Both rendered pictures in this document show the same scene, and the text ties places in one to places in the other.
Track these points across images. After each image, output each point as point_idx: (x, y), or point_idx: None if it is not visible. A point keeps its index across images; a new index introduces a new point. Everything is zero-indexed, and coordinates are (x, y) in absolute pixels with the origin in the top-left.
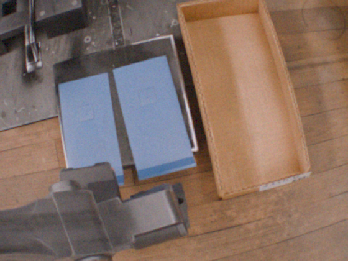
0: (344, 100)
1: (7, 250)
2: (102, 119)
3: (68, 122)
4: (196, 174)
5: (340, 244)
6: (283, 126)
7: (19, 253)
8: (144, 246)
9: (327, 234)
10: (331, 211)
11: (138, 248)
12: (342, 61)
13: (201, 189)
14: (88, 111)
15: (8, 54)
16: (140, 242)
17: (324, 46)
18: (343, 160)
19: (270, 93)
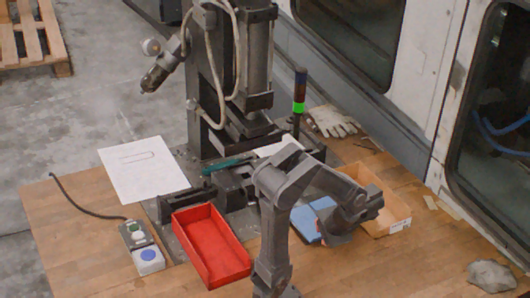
0: (412, 199)
1: (337, 175)
2: (313, 218)
3: (297, 221)
4: (359, 233)
5: (446, 248)
6: (387, 211)
7: (340, 180)
8: (371, 210)
9: (435, 245)
10: (431, 236)
11: (368, 211)
12: (404, 186)
13: (363, 237)
14: (305, 217)
15: (245, 208)
16: (369, 206)
17: (393, 183)
18: (424, 218)
19: None
